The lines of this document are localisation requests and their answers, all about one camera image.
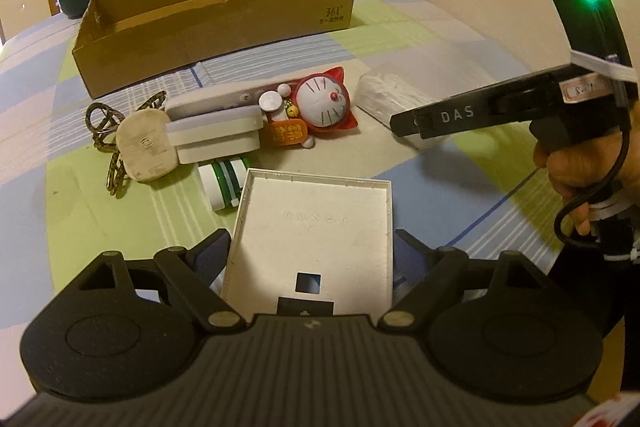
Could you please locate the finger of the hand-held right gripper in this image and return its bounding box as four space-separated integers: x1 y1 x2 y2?
390 108 426 139

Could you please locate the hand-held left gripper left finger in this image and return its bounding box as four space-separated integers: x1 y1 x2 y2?
75 229 246 334

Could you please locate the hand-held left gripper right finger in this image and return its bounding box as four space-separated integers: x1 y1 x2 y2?
378 229 551 333

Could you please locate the clear plastic bag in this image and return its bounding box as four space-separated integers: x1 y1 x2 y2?
356 63 451 148

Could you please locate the green striped white roll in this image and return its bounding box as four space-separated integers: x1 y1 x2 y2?
197 155 251 212

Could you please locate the white square plastic tray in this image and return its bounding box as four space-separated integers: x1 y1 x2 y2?
220 167 396 315

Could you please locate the white rectangular box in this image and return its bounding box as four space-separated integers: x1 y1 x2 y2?
166 111 263 165

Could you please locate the cream rounded adapter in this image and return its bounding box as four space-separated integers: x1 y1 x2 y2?
114 109 181 182

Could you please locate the white remote control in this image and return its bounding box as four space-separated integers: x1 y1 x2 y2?
165 82 296 120

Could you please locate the bronze hair clip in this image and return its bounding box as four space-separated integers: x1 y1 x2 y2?
85 91 168 152

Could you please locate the brown cardboard box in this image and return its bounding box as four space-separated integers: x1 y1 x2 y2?
71 0 357 100

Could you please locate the person's right hand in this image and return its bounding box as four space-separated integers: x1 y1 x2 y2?
534 132 640 235

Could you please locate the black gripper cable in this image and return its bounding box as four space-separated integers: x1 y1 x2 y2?
559 122 632 249

